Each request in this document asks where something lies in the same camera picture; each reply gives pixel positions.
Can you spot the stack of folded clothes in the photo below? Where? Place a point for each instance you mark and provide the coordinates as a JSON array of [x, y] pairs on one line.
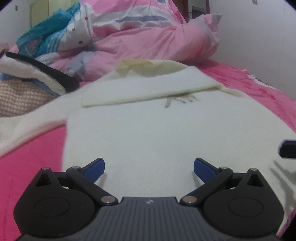
[[25, 88]]

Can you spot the dark wooden door frame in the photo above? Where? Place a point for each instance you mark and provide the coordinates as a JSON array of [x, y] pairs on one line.
[[192, 8]]

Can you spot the cream white fleece sweater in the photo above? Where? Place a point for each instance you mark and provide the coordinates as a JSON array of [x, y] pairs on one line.
[[149, 121]]

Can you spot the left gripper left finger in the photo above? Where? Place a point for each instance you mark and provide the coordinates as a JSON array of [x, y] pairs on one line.
[[57, 204]]

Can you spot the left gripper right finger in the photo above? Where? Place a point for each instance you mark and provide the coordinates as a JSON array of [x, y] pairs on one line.
[[238, 204]]

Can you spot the black folded garment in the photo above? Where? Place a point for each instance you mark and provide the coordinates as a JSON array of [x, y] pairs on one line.
[[69, 83]]

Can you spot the pink patterned duvet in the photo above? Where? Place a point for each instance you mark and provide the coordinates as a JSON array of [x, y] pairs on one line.
[[90, 38]]

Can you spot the pink floral bed blanket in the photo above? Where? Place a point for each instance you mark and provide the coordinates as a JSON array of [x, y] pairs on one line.
[[19, 167]]

